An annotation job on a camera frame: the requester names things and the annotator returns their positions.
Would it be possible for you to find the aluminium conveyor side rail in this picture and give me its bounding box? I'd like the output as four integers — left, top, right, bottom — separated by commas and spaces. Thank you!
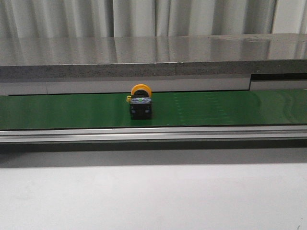
0, 125, 307, 144

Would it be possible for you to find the grey stone back table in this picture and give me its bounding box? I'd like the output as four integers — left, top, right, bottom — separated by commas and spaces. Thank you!
0, 34, 307, 95

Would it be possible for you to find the yellow push button switch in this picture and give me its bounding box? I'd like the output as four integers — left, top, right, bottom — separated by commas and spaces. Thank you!
126, 84, 152, 120

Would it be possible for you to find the white pleated curtain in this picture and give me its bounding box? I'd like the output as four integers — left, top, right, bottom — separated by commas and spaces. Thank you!
0, 0, 307, 38

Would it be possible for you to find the green conveyor belt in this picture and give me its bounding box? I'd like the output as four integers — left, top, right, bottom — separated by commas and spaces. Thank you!
0, 89, 307, 130

